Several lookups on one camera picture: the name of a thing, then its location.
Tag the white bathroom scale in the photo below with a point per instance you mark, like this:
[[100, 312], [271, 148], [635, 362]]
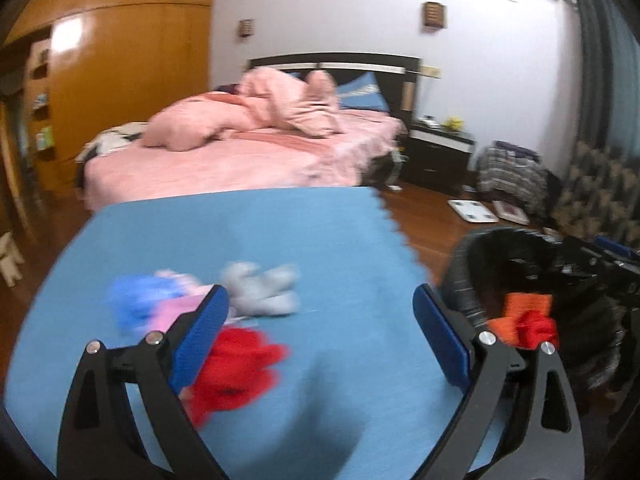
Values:
[[472, 211]]

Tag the dark nightstand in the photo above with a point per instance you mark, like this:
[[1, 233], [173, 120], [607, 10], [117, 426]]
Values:
[[435, 160]]

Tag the pink bed sheet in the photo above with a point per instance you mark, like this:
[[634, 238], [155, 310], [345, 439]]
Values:
[[250, 160]]

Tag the red plastic bag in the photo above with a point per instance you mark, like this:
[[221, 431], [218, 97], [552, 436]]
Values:
[[535, 330]]

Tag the white power strip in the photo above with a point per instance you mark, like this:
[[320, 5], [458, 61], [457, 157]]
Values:
[[396, 167]]

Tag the black trash bin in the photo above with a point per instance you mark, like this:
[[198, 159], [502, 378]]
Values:
[[452, 270]]

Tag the pile of clothes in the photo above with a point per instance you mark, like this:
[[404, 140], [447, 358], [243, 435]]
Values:
[[110, 142]]

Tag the white telephone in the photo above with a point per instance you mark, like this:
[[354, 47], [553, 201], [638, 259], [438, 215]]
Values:
[[428, 121]]

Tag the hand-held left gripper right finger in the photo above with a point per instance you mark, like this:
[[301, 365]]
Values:
[[442, 335]]

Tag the pink face mask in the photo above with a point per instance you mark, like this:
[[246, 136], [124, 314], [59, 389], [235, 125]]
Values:
[[175, 307]]

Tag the green bottles on shelf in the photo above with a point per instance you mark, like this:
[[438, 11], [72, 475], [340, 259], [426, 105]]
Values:
[[45, 139]]

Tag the yellow plush toy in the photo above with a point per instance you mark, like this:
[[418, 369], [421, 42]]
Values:
[[454, 123]]

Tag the large orange foam net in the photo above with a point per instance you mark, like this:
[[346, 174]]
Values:
[[525, 302]]

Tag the white wooden stool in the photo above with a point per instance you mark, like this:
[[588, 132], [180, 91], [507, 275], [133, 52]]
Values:
[[11, 255]]

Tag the red cloth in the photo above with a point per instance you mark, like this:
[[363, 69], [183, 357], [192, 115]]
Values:
[[235, 365]]

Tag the large blue pillow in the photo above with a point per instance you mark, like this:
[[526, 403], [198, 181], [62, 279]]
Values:
[[362, 92]]

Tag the plaid cloth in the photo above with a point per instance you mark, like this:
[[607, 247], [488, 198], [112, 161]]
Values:
[[510, 182]]

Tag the blue plastic bag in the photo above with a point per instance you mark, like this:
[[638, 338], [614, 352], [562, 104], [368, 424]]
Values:
[[135, 300]]

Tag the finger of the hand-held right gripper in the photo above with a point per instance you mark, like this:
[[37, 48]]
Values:
[[617, 247], [575, 257]]

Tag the dark wooden bed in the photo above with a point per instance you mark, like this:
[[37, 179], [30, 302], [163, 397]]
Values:
[[395, 85]]

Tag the dark patterned curtain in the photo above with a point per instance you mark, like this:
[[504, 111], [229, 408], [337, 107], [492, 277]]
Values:
[[600, 85]]

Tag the dark blue garment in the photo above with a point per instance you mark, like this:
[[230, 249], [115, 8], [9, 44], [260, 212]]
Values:
[[517, 151]]

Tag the wall socket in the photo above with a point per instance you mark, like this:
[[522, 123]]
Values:
[[432, 72]]

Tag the large wall lamp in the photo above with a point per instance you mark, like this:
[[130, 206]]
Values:
[[435, 15]]

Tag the pink quilt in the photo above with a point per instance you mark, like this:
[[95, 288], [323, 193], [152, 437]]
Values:
[[200, 120]]

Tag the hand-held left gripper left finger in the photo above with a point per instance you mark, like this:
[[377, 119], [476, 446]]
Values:
[[200, 330]]

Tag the dark purple cloth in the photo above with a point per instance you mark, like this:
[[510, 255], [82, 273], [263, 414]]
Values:
[[230, 90]]

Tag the small wall lamp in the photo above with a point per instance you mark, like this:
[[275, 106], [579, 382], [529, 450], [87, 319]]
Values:
[[246, 28]]

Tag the wooden wardrobe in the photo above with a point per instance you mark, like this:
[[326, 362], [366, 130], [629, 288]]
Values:
[[140, 85]]

